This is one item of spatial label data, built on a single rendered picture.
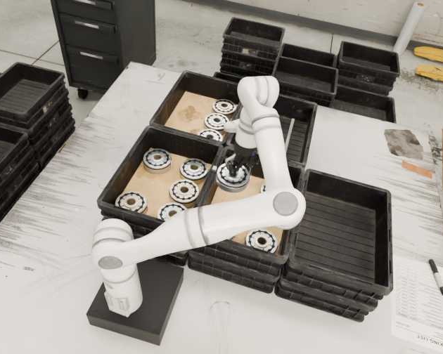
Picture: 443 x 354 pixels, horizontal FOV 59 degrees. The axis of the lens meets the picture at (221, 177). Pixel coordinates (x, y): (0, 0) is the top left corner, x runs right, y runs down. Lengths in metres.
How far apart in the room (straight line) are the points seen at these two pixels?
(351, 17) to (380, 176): 2.87
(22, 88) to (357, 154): 1.84
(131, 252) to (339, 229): 0.75
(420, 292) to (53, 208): 1.34
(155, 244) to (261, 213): 0.25
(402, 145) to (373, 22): 2.63
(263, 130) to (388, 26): 3.70
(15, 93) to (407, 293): 2.15
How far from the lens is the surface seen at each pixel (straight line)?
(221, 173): 1.21
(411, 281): 1.57
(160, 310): 1.20
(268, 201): 0.87
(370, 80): 2.87
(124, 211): 1.21
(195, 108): 1.72
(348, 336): 1.37
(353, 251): 1.37
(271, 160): 0.95
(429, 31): 4.65
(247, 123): 1.06
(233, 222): 0.87
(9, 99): 2.46
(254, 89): 0.99
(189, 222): 0.88
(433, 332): 1.51
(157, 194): 1.37
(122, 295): 1.11
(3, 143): 2.36
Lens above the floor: 1.89
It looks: 47 degrees down
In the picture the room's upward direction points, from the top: 9 degrees clockwise
